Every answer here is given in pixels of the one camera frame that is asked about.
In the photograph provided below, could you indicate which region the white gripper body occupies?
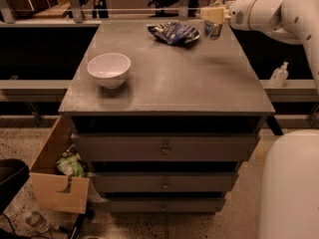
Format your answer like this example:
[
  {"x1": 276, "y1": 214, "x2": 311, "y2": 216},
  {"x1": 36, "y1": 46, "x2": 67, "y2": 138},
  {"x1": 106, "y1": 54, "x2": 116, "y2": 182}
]
[{"x1": 229, "y1": 0, "x2": 254, "y2": 31}]

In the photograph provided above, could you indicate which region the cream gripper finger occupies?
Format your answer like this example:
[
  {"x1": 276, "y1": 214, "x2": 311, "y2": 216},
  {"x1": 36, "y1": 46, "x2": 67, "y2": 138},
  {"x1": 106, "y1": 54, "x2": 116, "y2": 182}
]
[{"x1": 200, "y1": 6, "x2": 231, "y2": 24}]

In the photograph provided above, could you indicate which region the redbull can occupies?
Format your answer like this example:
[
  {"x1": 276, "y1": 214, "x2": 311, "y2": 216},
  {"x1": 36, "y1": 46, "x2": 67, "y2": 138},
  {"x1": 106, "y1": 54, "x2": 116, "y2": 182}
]
[{"x1": 203, "y1": 0, "x2": 225, "y2": 40}]

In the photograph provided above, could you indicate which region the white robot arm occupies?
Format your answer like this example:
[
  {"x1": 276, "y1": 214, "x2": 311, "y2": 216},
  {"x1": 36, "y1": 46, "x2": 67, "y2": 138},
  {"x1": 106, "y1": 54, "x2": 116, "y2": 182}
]
[{"x1": 200, "y1": 0, "x2": 319, "y2": 90}]

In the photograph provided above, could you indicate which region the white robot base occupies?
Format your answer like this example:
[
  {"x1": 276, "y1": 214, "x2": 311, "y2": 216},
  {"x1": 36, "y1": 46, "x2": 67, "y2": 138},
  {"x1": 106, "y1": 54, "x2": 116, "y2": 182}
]
[{"x1": 258, "y1": 129, "x2": 319, "y2": 239}]

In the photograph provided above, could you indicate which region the blue chip bag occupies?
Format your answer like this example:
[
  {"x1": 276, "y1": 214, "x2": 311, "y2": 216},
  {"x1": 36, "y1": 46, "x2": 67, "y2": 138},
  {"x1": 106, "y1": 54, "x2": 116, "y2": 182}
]
[{"x1": 148, "y1": 22, "x2": 200, "y2": 46}]

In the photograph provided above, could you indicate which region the green snack bag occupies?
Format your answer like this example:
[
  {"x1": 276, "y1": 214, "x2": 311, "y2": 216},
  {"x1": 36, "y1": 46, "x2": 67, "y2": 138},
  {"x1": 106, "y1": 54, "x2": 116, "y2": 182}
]
[{"x1": 56, "y1": 152, "x2": 86, "y2": 177}]

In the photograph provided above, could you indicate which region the hand sanitizer bottle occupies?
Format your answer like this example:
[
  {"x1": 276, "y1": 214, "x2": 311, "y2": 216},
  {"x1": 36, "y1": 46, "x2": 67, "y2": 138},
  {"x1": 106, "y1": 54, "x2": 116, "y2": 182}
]
[{"x1": 269, "y1": 62, "x2": 288, "y2": 88}]

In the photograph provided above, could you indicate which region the white bowl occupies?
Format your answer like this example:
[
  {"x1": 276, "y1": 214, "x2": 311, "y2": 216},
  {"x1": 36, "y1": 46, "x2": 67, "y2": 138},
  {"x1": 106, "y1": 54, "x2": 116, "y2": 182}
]
[{"x1": 87, "y1": 53, "x2": 131, "y2": 89}]

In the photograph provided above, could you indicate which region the grey drawer cabinet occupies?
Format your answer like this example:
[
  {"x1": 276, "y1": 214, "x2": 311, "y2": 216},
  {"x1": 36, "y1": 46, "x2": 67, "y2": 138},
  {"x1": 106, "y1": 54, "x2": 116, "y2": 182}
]
[{"x1": 59, "y1": 21, "x2": 274, "y2": 203}]

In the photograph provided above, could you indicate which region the metal railing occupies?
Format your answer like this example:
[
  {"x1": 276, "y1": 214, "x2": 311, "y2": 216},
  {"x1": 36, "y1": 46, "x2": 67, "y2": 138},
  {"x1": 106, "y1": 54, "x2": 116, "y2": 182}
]
[{"x1": 0, "y1": 0, "x2": 319, "y2": 28}]

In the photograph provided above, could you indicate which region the top grey drawer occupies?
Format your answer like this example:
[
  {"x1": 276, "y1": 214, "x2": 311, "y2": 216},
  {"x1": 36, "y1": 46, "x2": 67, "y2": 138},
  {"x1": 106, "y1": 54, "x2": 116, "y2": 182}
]
[{"x1": 71, "y1": 133, "x2": 260, "y2": 161}]

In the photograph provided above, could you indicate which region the grey drawer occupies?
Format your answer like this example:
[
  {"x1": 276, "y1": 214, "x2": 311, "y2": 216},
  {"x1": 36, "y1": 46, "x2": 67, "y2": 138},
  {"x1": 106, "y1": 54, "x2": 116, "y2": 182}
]
[
  {"x1": 71, "y1": 133, "x2": 260, "y2": 161},
  {"x1": 102, "y1": 197, "x2": 225, "y2": 213},
  {"x1": 89, "y1": 172, "x2": 238, "y2": 192}
]

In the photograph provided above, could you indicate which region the middle grey drawer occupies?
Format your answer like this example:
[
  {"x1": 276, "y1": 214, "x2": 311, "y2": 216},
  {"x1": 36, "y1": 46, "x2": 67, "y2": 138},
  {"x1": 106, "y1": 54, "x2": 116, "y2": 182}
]
[{"x1": 89, "y1": 172, "x2": 238, "y2": 192}]

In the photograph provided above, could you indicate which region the bottom grey drawer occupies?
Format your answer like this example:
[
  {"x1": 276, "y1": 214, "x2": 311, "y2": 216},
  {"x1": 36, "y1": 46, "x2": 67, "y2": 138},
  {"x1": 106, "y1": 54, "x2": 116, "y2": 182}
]
[{"x1": 102, "y1": 197, "x2": 225, "y2": 213}]

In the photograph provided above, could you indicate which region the cardboard box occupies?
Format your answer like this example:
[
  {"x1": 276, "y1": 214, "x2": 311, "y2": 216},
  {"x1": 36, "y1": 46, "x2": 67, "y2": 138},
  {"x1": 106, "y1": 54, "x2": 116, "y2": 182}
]
[{"x1": 30, "y1": 117, "x2": 89, "y2": 214}]

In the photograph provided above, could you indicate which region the clear plastic bottle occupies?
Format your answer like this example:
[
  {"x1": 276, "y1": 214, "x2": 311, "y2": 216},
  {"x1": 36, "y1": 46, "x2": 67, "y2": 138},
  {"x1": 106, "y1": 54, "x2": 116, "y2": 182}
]
[{"x1": 25, "y1": 211, "x2": 51, "y2": 234}]

